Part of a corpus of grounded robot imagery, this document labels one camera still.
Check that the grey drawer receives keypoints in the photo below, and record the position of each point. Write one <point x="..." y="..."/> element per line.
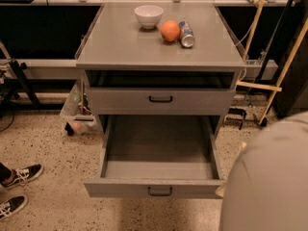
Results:
<point x="157" y="156"/>
<point x="183" y="102"/>

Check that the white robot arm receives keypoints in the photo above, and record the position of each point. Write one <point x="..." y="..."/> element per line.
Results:
<point x="267" y="187"/>

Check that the grey top drawer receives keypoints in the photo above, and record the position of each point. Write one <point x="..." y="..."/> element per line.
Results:
<point x="183" y="102"/>

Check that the grey drawer cabinet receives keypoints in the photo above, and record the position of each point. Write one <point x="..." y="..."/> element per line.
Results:
<point x="119" y="53"/>

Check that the black clamp on floor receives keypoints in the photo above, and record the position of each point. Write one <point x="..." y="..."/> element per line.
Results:
<point x="236" y="114"/>

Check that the silver blue soda can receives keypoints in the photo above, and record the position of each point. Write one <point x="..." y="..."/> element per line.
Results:
<point x="186" y="34"/>

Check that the clear plastic bin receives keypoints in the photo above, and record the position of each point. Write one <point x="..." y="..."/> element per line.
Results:
<point x="73" y="114"/>

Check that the orange fruit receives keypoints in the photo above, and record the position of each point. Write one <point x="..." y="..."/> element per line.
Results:
<point x="170" y="30"/>

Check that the white bowl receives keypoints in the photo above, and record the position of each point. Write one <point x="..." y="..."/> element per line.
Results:
<point x="148" y="15"/>

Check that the black sneaker lower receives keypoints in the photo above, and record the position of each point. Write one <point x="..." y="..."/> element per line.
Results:
<point x="12" y="206"/>

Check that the black sneaker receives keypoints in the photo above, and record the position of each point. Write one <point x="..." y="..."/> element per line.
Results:
<point x="22" y="176"/>
<point x="12" y="206"/>

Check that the black sneaker upper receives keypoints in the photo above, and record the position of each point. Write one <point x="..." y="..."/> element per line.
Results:
<point x="22" y="176"/>

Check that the black tripod stand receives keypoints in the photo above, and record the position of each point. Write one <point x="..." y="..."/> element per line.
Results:
<point x="21" y="77"/>

